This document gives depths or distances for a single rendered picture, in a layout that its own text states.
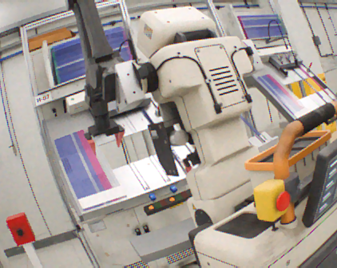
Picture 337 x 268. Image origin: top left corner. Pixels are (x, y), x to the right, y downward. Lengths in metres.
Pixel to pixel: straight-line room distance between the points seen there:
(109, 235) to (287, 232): 1.46
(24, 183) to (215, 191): 2.78
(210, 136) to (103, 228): 1.15
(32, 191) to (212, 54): 2.88
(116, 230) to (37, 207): 1.73
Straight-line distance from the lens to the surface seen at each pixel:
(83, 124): 1.98
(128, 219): 1.98
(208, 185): 0.95
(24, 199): 3.56
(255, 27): 2.73
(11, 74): 3.60
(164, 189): 1.69
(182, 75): 0.87
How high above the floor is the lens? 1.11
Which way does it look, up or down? 6 degrees down
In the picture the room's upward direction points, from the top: 17 degrees counter-clockwise
